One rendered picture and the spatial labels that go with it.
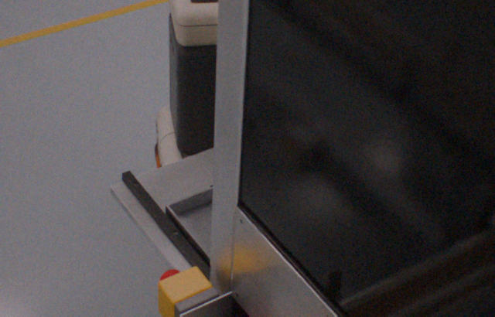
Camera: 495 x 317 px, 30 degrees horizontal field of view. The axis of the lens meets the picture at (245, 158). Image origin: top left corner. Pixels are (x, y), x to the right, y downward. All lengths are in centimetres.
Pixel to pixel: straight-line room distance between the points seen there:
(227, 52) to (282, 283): 33
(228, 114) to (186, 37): 133
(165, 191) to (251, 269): 51
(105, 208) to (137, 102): 60
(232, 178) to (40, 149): 210
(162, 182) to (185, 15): 79
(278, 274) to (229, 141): 20
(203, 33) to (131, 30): 144
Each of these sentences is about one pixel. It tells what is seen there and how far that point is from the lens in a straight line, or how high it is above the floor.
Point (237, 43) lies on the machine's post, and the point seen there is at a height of 147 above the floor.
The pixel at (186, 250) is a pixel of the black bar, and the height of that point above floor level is 90.
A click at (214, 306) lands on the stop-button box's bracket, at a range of 141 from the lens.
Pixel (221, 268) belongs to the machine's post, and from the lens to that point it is 141.
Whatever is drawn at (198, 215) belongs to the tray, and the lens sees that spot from 174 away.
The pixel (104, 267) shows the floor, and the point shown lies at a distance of 287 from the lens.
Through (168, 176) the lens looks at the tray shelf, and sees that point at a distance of 183.
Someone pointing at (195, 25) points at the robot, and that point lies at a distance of 251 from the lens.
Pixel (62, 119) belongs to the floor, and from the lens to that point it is 345.
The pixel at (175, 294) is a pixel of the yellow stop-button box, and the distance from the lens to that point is 140.
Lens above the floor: 208
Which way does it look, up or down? 40 degrees down
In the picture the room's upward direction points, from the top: 3 degrees clockwise
